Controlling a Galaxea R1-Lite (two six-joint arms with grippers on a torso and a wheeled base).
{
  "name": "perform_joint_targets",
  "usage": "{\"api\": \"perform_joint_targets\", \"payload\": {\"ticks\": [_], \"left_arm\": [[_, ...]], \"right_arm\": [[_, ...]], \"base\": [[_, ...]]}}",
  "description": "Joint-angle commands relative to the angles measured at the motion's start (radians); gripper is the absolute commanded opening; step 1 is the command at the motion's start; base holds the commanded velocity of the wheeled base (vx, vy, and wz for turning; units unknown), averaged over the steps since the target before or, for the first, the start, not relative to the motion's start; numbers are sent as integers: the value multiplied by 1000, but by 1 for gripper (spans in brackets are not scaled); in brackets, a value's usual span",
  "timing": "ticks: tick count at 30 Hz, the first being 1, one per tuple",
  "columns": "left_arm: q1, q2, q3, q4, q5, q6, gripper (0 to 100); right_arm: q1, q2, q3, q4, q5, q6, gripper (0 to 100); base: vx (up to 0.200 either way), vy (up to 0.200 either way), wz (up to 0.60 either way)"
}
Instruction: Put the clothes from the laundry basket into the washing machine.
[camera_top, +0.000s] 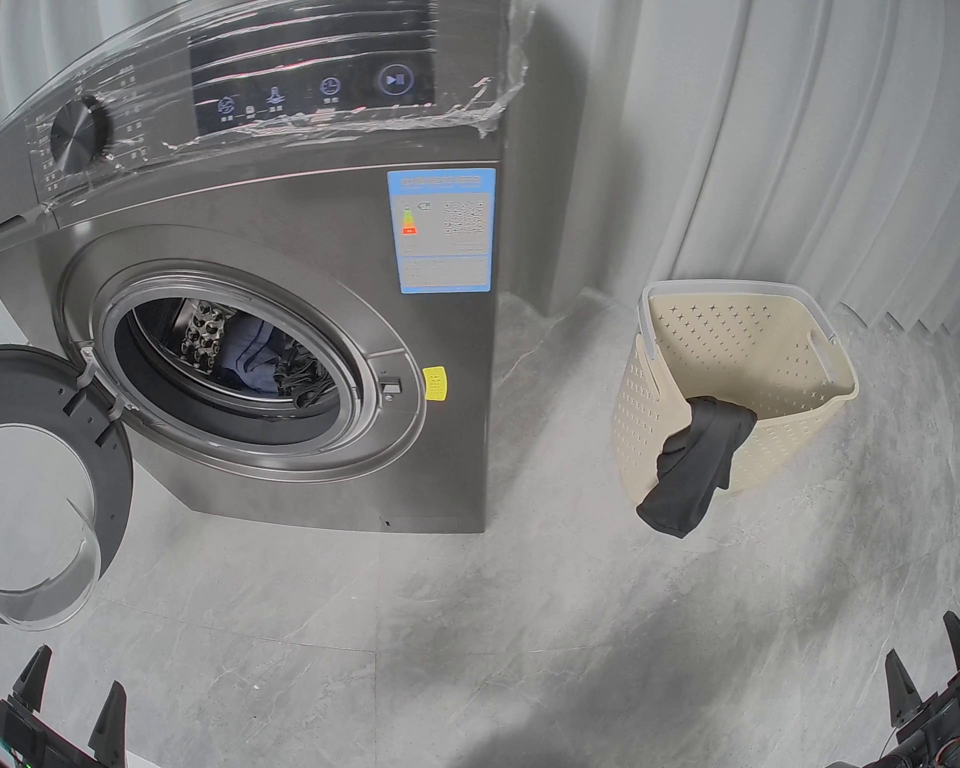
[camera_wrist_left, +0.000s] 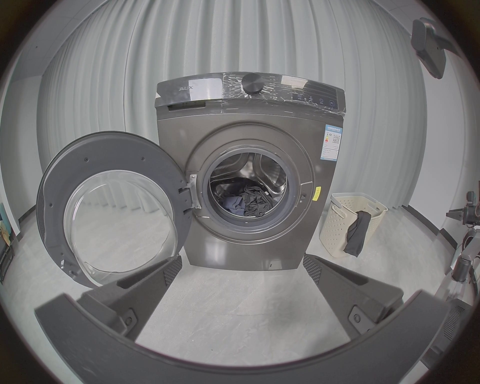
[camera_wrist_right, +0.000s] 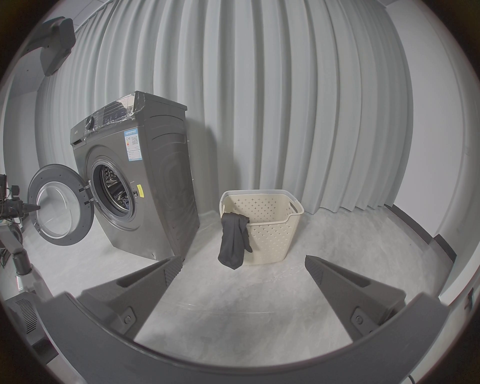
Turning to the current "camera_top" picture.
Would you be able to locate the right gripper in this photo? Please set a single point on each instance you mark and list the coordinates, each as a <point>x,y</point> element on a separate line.
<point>926,731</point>

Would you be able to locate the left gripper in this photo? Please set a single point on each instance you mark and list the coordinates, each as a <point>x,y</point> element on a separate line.
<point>45,739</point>

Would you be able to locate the washing machine door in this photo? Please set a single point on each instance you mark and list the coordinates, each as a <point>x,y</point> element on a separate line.
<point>105,457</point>

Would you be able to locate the cream laundry basket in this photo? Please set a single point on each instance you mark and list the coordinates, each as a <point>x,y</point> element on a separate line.
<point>780,420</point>

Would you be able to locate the heap of dark clothes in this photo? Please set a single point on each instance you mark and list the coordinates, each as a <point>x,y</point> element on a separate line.
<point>251,356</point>

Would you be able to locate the grey washing machine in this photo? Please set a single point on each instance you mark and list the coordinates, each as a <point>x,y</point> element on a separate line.
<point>315,225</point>

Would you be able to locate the black garment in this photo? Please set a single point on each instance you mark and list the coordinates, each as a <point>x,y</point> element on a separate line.
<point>701,465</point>

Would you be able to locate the white curtain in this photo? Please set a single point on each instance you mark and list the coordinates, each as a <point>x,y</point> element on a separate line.
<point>787,142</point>

